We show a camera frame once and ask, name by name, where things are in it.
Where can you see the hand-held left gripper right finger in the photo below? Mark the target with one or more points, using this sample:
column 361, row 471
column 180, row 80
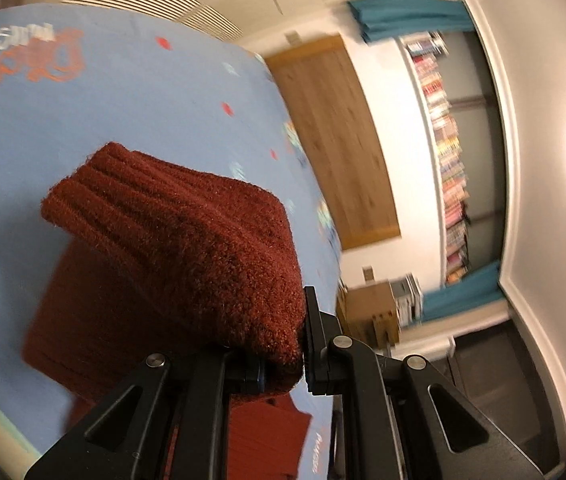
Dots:
column 314, row 355

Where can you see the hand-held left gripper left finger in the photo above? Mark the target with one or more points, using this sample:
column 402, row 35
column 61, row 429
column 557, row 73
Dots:
column 249, row 377

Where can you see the dark red towel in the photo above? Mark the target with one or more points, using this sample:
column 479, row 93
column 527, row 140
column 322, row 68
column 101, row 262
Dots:
column 188, row 240

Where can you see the wooden nightstand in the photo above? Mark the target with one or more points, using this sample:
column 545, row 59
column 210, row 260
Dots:
column 368, row 310

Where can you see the white printer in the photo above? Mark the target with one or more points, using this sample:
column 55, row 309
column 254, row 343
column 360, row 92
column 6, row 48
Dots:
column 407, row 297

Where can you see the teal curtain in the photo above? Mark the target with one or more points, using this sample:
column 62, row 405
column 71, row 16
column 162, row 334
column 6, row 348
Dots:
column 403, row 15
column 463, row 292

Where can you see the dark tall cabinet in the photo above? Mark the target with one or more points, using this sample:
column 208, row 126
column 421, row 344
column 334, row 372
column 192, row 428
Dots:
column 498, row 380

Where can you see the wooden headboard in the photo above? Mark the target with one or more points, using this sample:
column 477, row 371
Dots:
column 333, row 150

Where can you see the row of books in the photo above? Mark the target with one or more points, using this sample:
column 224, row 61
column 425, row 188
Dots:
column 448, row 160

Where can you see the blue dinosaur print bed sheet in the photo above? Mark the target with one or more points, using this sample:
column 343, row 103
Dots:
column 113, row 85

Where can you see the grey wall socket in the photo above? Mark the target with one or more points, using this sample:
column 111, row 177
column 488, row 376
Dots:
column 369, row 273
column 292, row 37

